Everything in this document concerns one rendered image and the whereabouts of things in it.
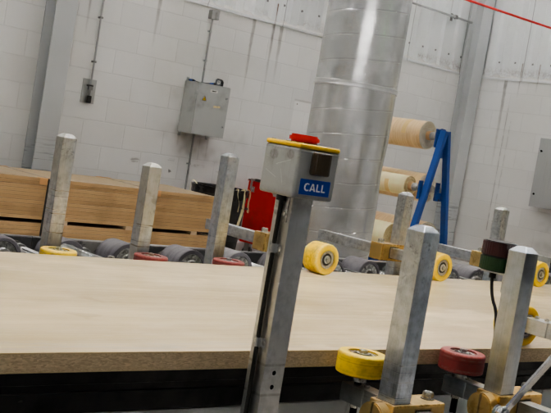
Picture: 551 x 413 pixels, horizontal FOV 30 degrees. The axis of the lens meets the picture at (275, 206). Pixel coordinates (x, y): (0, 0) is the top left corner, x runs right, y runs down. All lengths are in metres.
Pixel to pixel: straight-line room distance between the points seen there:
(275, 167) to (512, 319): 0.56
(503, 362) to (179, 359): 0.55
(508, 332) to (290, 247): 0.51
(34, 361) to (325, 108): 4.51
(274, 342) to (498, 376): 0.50
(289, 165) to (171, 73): 8.62
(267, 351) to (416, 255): 0.30
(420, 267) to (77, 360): 0.51
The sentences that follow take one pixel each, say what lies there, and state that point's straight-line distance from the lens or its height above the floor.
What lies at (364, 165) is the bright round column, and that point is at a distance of 5.72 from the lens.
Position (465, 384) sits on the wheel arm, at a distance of 1.81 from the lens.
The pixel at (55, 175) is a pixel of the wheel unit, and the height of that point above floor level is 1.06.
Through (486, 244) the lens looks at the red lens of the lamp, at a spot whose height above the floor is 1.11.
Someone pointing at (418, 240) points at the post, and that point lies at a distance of 1.49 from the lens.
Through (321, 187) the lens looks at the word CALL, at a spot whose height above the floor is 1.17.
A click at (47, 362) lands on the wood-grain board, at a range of 1.36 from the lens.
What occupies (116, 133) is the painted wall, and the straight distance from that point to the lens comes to 9.59.
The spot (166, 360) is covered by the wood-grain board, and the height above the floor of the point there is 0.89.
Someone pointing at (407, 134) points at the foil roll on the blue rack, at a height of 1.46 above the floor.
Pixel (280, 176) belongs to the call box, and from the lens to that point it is 1.30.
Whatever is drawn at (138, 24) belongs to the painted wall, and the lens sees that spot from 9.66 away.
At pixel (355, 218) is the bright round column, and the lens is 5.73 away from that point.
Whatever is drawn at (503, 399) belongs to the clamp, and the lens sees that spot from 1.71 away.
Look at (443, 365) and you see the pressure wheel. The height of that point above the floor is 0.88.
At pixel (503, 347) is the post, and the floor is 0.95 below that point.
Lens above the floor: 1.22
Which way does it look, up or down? 4 degrees down
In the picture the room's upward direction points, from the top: 9 degrees clockwise
